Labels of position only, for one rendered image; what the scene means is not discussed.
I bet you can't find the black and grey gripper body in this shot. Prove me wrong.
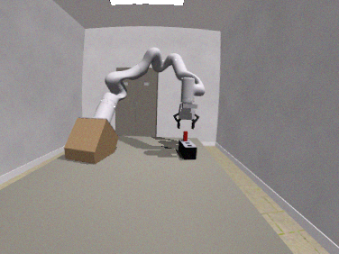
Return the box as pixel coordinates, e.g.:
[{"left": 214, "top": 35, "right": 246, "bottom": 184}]
[{"left": 179, "top": 103, "right": 195, "bottom": 120}]

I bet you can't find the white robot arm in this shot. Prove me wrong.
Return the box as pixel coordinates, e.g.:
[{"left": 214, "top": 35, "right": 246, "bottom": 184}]
[{"left": 90, "top": 48, "right": 205, "bottom": 122}]

